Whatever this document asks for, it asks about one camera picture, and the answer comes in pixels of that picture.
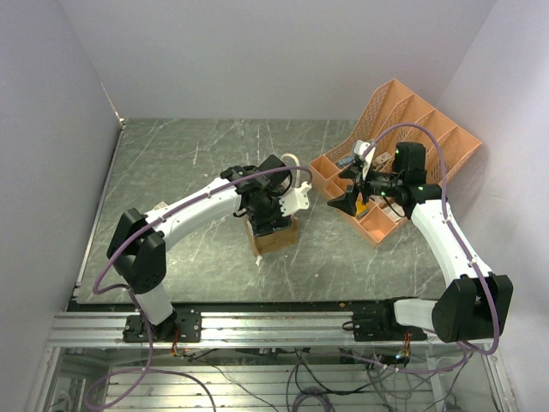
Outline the yellow eraser in organizer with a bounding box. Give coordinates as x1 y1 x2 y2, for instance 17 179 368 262
356 208 369 220

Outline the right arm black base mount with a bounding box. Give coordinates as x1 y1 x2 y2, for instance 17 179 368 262
341 299 427 342

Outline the aluminium mounting rail frame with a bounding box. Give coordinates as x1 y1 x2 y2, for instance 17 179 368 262
27 301 519 411

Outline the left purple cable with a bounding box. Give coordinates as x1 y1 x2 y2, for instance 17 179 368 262
83 166 314 411

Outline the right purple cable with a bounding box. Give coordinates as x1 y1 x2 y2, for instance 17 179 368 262
362 123 501 374

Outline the orange plastic desk organizer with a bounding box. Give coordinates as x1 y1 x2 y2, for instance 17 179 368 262
310 80 481 247

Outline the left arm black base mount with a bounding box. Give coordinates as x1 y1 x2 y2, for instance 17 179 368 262
123 308 202 343

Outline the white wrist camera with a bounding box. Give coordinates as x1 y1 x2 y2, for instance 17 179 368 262
352 140 376 180
279 182 312 217

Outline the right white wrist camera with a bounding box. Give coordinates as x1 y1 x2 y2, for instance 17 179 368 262
352 140 376 180

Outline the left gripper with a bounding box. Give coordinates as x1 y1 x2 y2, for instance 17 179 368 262
249 187 293 239

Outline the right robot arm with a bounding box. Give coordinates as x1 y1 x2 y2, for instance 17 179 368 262
328 141 513 342

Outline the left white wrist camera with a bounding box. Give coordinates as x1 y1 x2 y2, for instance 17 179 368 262
279 182 312 217

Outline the purple cable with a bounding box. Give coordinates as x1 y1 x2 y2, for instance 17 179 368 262
362 123 501 374
83 166 314 411

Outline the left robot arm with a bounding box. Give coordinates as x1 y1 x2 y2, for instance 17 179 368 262
106 155 293 341

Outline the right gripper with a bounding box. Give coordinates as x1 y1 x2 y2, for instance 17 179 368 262
327 161 402 215

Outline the brown canvas tote bag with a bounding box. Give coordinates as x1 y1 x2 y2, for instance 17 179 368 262
241 170 299 257

